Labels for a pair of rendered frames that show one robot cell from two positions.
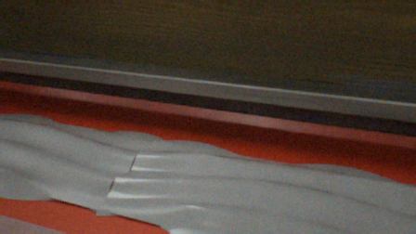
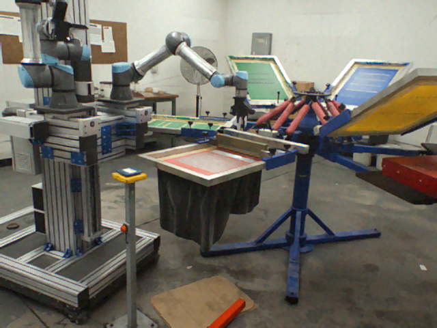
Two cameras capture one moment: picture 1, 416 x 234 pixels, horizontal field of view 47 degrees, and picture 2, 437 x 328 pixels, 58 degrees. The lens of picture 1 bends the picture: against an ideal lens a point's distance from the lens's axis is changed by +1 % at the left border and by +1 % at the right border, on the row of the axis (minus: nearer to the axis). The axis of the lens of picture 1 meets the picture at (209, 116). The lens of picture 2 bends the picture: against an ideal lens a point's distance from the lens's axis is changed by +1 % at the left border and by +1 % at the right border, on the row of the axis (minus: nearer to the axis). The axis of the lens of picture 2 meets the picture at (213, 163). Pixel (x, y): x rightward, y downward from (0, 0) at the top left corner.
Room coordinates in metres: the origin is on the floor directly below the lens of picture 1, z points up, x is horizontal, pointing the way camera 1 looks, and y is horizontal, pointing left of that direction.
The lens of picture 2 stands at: (-2.12, -0.48, 1.60)
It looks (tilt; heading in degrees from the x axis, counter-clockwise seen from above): 16 degrees down; 15
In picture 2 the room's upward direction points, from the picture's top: 2 degrees clockwise
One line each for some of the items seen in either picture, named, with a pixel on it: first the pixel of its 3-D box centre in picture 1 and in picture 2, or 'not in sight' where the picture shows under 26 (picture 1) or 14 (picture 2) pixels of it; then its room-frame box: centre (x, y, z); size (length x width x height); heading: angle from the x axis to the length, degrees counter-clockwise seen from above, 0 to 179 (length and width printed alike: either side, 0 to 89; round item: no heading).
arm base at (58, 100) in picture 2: not in sight; (63, 98); (-0.26, 0.92, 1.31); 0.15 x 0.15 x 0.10
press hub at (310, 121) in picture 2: not in sight; (302, 170); (1.03, -0.37, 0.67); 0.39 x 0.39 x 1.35
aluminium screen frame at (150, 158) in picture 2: not in sight; (218, 157); (0.09, 0.11, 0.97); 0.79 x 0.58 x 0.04; 153
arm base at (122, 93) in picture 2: not in sight; (121, 91); (0.23, 0.83, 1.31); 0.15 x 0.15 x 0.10
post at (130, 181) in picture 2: not in sight; (130, 253); (-0.36, 0.47, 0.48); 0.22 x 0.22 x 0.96; 63
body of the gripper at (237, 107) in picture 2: not in sight; (239, 106); (0.29, 0.04, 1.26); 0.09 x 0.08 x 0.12; 63
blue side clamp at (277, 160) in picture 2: not in sight; (278, 159); (0.18, -0.25, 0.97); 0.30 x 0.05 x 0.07; 153
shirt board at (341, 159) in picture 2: not in sight; (359, 167); (0.47, -0.74, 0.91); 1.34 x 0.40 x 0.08; 33
